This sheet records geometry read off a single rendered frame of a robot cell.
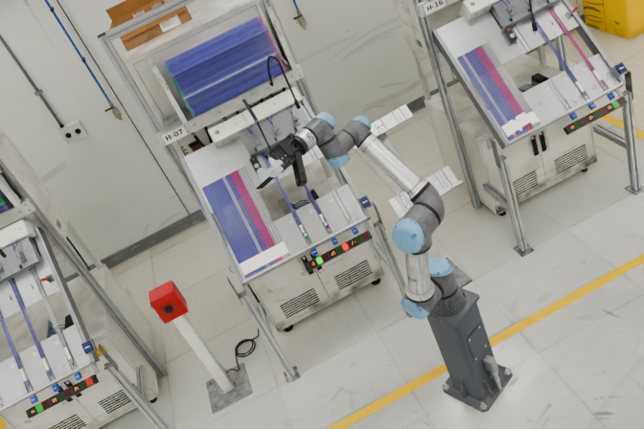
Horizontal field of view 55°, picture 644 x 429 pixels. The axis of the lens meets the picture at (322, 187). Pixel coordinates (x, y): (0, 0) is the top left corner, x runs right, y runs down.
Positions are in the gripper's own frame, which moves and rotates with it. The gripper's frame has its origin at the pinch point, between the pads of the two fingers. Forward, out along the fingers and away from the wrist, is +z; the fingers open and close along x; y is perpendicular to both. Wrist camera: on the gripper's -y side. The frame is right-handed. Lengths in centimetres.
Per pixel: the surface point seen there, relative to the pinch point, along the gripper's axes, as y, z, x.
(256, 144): 17, -51, -90
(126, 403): -40, 67, -191
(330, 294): -72, -46, -141
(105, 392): -27, 70, -185
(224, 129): 33, -46, -95
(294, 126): 11, -69, -83
